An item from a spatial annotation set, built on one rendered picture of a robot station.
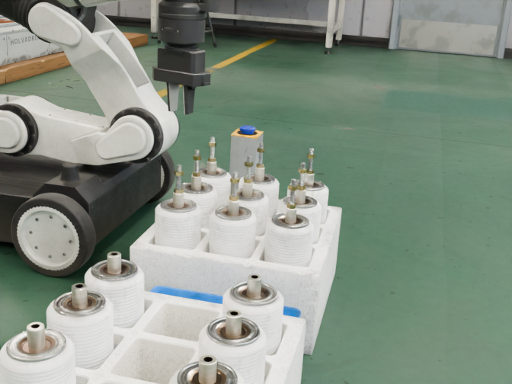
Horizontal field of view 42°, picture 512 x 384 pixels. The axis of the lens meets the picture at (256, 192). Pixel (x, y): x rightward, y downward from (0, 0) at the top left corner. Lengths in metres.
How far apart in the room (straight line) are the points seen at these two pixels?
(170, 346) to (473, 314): 0.81
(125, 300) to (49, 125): 0.82
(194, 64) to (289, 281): 0.45
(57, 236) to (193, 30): 0.63
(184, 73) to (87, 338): 0.54
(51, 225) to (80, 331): 0.66
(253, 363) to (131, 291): 0.26
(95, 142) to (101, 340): 0.80
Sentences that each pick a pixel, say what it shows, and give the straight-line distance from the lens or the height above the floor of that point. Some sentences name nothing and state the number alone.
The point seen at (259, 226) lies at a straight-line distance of 1.47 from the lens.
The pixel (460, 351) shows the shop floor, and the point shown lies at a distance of 1.49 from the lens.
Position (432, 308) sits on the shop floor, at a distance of 1.63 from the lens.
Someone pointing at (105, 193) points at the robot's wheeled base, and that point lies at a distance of 1.70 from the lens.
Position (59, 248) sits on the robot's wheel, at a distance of 1.65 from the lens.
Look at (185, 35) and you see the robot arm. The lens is 1.28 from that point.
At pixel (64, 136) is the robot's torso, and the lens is 1.82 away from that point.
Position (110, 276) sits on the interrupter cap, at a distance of 1.11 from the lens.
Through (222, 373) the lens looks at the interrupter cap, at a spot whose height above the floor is 0.25.
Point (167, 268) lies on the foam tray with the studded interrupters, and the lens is 1.38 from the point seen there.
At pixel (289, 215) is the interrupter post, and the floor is 0.27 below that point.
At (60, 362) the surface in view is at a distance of 0.93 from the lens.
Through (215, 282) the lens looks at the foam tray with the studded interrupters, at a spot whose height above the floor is 0.13.
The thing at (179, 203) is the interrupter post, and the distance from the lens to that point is 1.39.
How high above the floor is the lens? 0.75
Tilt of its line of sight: 20 degrees down
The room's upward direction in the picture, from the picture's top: 3 degrees clockwise
